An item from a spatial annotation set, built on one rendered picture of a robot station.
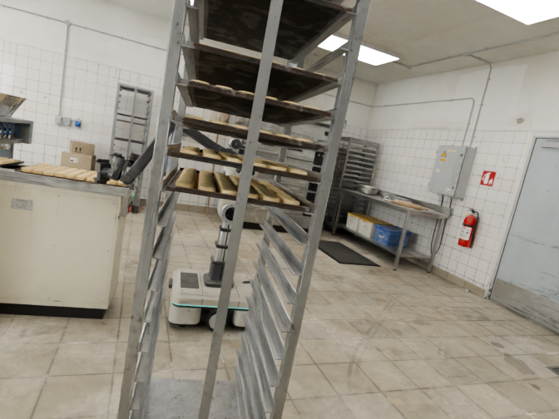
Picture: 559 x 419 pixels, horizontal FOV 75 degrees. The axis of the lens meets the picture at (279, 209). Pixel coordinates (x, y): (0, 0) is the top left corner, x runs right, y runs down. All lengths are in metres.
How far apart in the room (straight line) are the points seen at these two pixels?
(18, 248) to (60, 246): 0.22
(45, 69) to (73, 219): 4.34
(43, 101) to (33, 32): 0.95
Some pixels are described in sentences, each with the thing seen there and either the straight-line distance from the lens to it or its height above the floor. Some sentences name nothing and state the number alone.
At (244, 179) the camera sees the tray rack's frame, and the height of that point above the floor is 1.19.
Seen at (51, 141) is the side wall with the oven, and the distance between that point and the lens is 6.59.
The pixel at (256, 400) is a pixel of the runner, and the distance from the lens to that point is 1.46.
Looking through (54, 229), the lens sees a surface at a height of 0.58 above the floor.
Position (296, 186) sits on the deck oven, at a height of 0.81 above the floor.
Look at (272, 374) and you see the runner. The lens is 1.27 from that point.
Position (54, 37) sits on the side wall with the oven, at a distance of 6.67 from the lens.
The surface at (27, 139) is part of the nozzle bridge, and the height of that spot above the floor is 1.05.
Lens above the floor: 1.28
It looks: 9 degrees down
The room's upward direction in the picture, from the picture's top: 11 degrees clockwise
